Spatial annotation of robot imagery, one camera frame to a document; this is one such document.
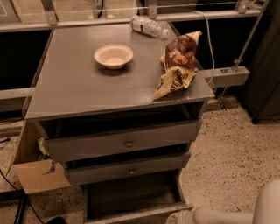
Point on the dark cabinet at right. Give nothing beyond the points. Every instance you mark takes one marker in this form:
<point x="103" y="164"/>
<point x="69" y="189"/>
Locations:
<point x="261" y="93"/>

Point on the metal frame rail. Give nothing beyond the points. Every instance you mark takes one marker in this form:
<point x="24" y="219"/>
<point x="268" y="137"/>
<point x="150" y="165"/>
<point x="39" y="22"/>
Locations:
<point x="39" y="15"/>

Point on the grey bottom drawer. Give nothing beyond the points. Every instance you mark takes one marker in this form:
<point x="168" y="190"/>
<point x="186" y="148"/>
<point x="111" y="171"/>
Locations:
<point x="150" y="197"/>

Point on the grey drawer cabinet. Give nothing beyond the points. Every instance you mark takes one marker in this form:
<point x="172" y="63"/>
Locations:
<point x="76" y="96"/>

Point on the grey drawer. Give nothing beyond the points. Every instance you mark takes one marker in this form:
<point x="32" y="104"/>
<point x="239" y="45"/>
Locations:
<point x="119" y="141"/>
<point x="129" y="168"/>
<point x="150" y="197"/>

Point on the grey top drawer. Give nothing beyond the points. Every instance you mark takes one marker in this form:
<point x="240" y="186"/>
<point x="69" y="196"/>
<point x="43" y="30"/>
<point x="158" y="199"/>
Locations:
<point x="119" y="141"/>

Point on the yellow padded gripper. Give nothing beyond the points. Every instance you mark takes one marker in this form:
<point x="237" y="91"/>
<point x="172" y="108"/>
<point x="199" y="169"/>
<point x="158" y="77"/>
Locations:
<point x="187" y="218"/>

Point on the grey middle drawer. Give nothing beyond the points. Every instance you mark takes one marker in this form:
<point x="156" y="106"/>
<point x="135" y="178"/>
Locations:
<point x="129" y="168"/>

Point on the green packet in box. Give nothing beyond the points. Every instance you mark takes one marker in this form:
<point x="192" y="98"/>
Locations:
<point x="42" y="147"/>

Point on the clear plastic water bottle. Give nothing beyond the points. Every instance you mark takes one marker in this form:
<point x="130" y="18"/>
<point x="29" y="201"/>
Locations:
<point x="148" y="27"/>

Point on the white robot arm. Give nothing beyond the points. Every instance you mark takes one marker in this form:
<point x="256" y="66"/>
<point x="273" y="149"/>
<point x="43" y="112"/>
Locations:
<point x="267" y="211"/>

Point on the brown cardboard box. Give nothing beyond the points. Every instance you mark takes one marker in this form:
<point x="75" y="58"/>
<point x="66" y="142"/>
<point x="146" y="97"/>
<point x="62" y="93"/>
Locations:
<point x="35" y="176"/>

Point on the beige paper bowl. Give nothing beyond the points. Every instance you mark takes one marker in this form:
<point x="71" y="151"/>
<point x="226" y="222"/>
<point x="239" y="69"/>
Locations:
<point x="113" y="56"/>

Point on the brown yellow chip bag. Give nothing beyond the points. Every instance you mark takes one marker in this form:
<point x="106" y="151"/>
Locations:
<point x="179" y="64"/>

